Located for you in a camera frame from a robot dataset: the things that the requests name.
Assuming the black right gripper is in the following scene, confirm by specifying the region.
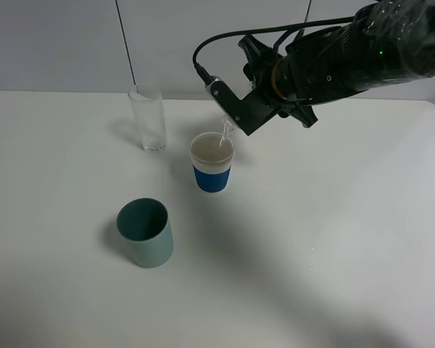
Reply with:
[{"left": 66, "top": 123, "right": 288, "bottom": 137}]
[{"left": 238, "top": 35, "right": 318, "bottom": 128}]

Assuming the clear bottle green label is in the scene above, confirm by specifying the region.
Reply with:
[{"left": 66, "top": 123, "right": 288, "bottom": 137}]
[{"left": 221, "top": 115, "right": 236, "bottom": 141}]

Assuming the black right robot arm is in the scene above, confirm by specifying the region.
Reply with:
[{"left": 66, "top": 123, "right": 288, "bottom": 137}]
[{"left": 235, "top": 1, "right": 435, "bottom": 133}]

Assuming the blue sleeved paper cup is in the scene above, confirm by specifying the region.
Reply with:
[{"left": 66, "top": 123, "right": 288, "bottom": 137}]
[{"left": 189, "top": 132, "right": 235, "bottom": 194}]

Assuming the teal green cup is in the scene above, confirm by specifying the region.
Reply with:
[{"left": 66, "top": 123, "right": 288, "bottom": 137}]
[{"left": 116, "top": 198, "right": 174, "bottom": 268}]

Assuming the tall clear glass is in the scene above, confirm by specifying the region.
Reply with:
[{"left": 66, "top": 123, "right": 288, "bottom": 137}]
[{"left": 128, "top": 83, "right": 167, "bottom": 153}]

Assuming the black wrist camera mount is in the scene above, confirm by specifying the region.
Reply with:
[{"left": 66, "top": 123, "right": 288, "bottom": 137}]
[{"left": 206, "top": 78, "right": 278, "bottom": 136}]

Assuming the black camera cable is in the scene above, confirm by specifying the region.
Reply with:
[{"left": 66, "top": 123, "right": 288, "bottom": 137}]
[{"left": 191, "top": 16, "right": 356, "bottom": 83}]

